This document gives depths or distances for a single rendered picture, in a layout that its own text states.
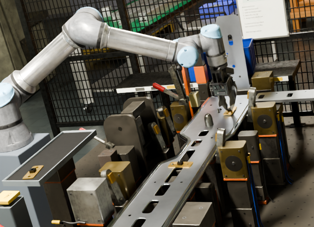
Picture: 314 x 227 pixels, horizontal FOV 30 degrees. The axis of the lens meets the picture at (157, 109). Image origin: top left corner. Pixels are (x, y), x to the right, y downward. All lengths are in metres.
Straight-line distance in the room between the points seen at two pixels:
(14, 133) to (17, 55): 4.70
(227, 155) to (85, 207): 0.52
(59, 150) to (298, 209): 0.90
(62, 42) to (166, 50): 0.42
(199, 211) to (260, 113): 0.72
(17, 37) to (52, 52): 4.66
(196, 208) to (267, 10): 1.36
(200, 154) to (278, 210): 0.39
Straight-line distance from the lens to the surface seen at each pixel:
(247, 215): 2.09
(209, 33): 2.21
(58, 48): 2.27
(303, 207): 2.26
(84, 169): 2.94
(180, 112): 2.44
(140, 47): 2.10
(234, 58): 2.61
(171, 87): 2.82
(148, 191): 1.90
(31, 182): 1.79
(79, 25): 2.13
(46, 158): 1.93
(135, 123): 2.03
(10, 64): 6.83
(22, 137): 2.27
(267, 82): 2.58
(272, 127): 2.30
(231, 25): 2.57
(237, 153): 1.97
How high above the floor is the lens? 1.85
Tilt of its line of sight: 19 degrees down
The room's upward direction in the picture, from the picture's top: 12 degrees counter-clockwise
